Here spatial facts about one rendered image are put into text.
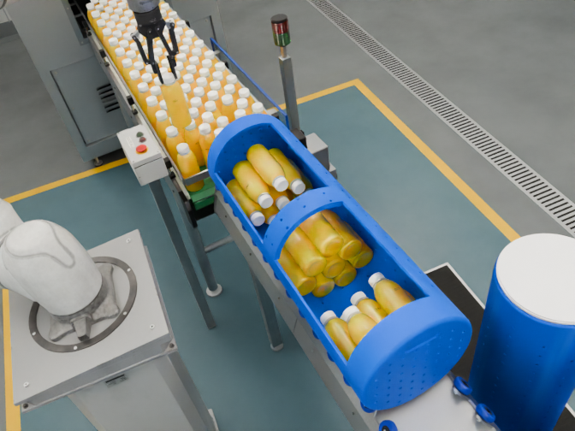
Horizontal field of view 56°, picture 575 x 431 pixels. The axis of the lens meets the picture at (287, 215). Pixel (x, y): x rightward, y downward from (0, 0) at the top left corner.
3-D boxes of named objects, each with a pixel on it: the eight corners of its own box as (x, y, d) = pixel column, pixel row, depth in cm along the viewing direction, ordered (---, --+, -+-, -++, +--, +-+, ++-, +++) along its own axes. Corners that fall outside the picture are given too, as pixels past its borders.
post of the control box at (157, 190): (208, 329, 259) (143, 170, 188) (205, 323, 262) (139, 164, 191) (216, 325, 260) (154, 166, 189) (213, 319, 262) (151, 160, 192)
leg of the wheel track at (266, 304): (274, 353, 245) (250, 265, 201) (269, 344, 249) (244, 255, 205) (285, 347, 247) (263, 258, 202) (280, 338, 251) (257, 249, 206)
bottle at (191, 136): (189, 160, 205) (178, 124, 194) (205, 153, 207) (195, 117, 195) (196, 169, 201) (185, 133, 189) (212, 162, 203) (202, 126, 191)
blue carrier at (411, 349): (362, 429, 121) (361, 363, 101) (216, 203, 179) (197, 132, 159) (465, 369, 128) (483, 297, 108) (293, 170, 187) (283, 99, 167)
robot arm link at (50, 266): (80, 323, 130) (31, 268, 114) (23, 308, 137) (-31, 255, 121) (115, 268, 139) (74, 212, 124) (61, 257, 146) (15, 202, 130)
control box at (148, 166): (141, 186, 182) (131, 162, 175) (126, 156, 195) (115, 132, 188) (168, 174, 185) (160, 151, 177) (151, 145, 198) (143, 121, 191)
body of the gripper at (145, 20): (134, 15, 151) (145, 46, 158) (163, 6, 153) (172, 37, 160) (127, 7, 156) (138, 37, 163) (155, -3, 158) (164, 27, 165)
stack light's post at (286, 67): (309, 248, 287) (281, 60, 209) (305, 243, 289) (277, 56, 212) (316, 245, 288) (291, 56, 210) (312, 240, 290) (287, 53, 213)
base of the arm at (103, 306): (51, 357, 132) (39, 345, 128) (48, 289, 147) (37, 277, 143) (123, 327, 134) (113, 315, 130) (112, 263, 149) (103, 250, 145)
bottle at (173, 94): (171, 121, 185) (157, 78, 174) (190, 115, 186) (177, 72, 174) (174, 131, 181) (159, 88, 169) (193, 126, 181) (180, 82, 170)
